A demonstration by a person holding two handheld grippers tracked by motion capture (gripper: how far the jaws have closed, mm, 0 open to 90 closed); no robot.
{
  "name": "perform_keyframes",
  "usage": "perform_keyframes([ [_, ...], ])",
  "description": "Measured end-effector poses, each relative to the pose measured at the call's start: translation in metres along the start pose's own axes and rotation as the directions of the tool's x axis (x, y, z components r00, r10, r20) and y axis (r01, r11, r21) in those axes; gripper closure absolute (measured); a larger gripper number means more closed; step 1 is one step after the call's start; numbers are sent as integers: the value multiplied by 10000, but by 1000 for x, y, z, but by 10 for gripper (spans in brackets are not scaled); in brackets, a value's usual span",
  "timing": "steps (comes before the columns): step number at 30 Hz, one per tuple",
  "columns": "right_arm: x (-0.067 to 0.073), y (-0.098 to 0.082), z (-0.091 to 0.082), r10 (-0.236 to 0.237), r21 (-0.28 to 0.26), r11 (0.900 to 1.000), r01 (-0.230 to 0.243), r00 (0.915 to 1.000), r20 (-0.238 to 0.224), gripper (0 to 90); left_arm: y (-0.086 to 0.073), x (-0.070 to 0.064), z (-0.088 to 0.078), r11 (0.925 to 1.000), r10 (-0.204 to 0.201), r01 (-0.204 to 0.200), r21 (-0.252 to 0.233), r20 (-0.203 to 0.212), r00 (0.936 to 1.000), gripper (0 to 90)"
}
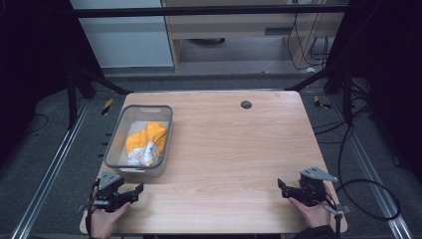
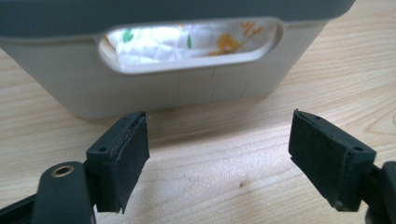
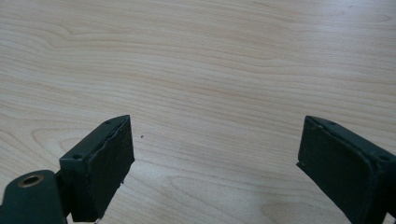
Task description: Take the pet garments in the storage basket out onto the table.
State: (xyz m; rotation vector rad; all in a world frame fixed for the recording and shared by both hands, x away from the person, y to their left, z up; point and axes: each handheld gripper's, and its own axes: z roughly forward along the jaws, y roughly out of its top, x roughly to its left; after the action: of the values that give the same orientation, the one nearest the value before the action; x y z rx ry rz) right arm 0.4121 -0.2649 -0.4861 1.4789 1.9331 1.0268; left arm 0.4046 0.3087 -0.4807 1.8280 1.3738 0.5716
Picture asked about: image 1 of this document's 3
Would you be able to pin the black metal stand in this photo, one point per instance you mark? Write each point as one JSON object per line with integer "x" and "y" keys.
{"x": 346, "y": 96}
{"x": 71, "y": 99}

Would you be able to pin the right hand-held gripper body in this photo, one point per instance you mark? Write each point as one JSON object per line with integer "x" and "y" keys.
{"x": 313, "y": 190}

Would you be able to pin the black horizontal frame bar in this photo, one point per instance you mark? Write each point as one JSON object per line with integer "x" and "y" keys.
{"x": 205, "y": 11}

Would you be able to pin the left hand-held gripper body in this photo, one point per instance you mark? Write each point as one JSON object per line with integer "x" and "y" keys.
{"x": 110, "y": 199}

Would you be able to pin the person's right hand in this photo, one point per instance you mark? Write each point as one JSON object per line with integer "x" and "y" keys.
{"x": 312, "y": 213}

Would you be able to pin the grey plastic basket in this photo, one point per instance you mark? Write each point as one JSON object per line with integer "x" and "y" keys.
{"x": 116, "y": 156}

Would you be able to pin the black and yellow tape strip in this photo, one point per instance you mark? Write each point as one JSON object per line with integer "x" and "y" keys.
{"x": 321, "y": 103}
{"x": 107, "y": 106}

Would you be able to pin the person's left hand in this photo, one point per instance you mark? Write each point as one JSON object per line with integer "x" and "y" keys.
{"x": 106, "y": 220}

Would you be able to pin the metal floor rail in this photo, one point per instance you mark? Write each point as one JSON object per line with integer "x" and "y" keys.
{"x": 375, "y": 179}
{"x": 49, "y": 172}

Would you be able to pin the yellow and white cloth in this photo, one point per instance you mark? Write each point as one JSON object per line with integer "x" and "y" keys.
{"x": 147, "y": 142}

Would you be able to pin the white cabinet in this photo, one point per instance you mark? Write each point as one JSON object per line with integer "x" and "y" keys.
{"x": 126, "y": 40}

